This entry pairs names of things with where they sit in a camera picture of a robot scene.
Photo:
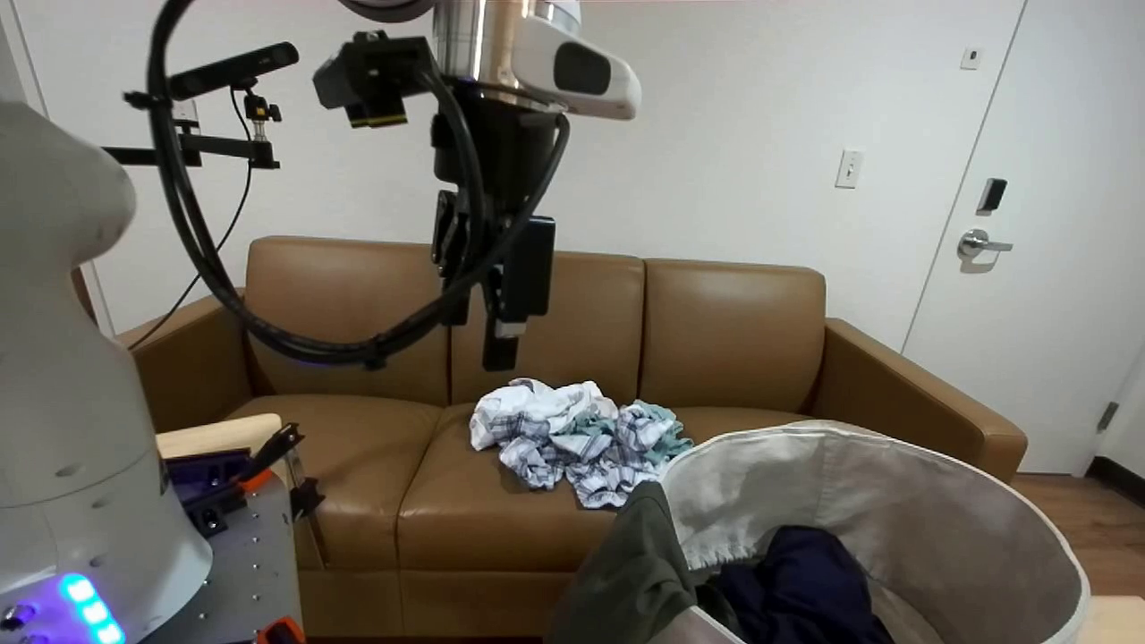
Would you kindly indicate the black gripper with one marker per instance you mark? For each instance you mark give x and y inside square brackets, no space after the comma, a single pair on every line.
[504,155]

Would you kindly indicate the blue white plaid cloth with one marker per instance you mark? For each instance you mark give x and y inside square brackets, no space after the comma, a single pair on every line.
[621,460]

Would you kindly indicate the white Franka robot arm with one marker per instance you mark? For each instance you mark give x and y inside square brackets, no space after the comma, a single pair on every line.
[74,416]

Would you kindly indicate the brown leather couch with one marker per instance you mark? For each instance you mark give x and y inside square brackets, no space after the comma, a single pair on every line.
[361,324]

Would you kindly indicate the olive green cloth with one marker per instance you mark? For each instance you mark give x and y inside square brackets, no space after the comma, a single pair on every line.
[626,577]

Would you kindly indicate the dark navy cloth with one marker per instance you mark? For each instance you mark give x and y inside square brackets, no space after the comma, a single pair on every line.
[801,585]

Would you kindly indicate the white fabric laundry bag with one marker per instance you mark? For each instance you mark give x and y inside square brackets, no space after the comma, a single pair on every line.
[931,525]

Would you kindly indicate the black orange clamp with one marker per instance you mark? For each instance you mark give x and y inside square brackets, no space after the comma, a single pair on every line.
[269,454]

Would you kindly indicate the small black clamp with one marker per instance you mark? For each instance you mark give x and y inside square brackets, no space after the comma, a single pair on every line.
[307,500]

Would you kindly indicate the small red object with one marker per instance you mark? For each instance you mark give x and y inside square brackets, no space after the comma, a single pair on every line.
[279,632]

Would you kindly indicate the black door card reader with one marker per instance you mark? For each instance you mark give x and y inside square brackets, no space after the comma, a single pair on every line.
[993,195]

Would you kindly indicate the white door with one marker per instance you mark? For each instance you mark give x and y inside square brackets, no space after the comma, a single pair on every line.
[1061,344]

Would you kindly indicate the black door hinge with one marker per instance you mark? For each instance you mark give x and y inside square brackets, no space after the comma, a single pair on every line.
[1112,416]

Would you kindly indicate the beige rug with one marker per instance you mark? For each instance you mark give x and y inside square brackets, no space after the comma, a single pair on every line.
[1113,622]

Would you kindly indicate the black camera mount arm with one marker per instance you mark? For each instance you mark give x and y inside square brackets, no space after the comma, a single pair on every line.
[192,146]

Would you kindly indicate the black bar-shaped camera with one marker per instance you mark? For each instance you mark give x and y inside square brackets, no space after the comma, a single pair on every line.
[226,71]

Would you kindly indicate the white light switch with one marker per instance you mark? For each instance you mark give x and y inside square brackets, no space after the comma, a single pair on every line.
[850,169]

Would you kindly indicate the grey perforated base plate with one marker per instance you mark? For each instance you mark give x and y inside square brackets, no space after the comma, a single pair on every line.
[246,574]

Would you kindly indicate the small white wall plate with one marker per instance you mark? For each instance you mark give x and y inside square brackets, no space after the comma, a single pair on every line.
[971,59]

